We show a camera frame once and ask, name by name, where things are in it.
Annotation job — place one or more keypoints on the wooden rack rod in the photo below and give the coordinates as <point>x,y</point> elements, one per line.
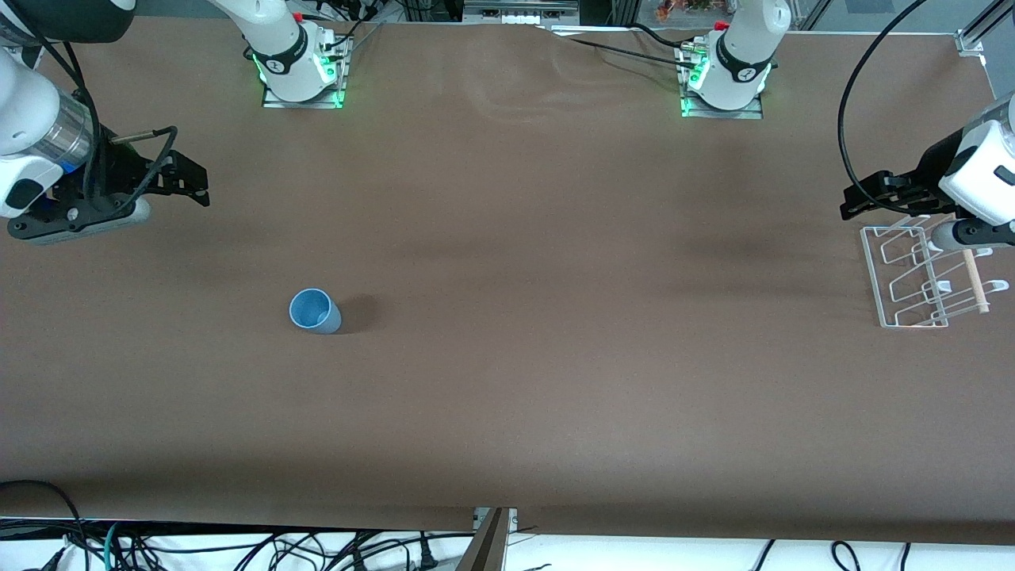
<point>978,285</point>

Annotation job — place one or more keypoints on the dark metal post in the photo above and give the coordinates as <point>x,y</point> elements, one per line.
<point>488,547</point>

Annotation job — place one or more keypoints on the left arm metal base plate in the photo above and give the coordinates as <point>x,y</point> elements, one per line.
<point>721,114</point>

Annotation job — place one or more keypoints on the white flat plate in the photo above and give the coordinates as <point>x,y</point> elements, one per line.
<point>595,30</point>

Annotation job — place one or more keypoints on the silver metal bracket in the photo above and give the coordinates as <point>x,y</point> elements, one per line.
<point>511,519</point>

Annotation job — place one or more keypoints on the blue plastic cup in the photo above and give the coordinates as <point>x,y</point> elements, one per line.
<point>313,311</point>

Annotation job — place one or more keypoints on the aluminium frame profile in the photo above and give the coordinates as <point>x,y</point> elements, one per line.
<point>971,40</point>

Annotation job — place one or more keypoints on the colourful packaged items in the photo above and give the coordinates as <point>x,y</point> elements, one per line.
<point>682,8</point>

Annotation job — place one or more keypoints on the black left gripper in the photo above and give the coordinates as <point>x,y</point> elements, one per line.
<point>926,175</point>

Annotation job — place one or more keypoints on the black power plug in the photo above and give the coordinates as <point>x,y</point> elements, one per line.
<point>428,559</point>

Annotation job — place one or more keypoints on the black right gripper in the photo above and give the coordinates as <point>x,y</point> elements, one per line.
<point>125,174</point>

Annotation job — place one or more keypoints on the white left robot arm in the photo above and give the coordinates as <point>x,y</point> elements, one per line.
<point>745,55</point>

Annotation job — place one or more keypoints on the grey power strip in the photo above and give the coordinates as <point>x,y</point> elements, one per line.
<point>523,8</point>

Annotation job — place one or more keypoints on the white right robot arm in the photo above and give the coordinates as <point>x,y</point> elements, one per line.
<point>24,111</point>

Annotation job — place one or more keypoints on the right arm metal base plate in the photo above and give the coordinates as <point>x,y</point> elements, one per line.
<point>305,104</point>

